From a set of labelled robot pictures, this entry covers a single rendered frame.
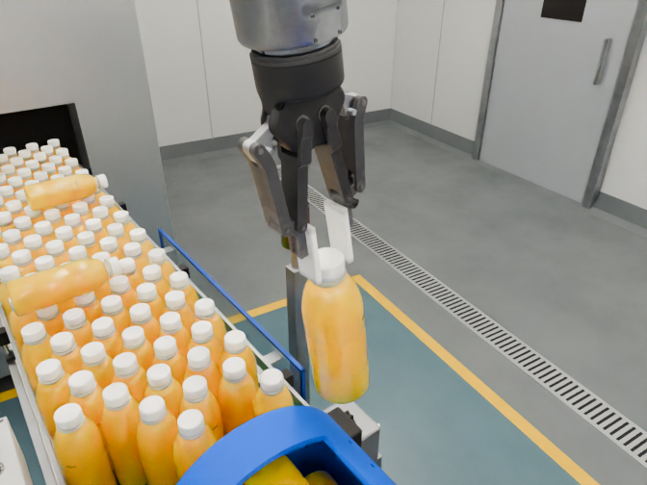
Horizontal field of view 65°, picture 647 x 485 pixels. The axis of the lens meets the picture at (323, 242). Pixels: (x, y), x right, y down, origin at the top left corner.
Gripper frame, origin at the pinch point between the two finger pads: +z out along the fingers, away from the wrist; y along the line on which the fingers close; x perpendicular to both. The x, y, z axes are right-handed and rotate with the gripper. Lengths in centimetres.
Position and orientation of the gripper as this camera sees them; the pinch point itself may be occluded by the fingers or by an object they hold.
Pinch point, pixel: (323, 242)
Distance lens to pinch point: 52.9
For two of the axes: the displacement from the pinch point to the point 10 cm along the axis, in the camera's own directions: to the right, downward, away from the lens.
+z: 1.2, 8.0, 5.9
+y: 7.4, -4.6, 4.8
